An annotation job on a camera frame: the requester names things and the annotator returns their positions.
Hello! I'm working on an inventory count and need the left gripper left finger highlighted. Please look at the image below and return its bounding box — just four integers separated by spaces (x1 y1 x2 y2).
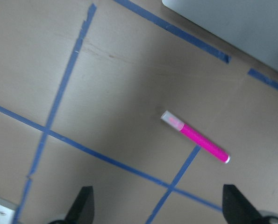
64 186 94 224

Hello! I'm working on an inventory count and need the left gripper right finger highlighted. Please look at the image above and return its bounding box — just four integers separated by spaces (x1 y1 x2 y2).
222 184 269 224

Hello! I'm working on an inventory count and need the pink marker pen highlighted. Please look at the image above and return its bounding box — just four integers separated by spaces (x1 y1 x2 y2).
161 111 231 164

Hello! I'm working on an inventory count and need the silver laptop notebook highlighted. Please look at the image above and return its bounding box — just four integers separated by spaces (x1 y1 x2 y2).
162 0 278 72

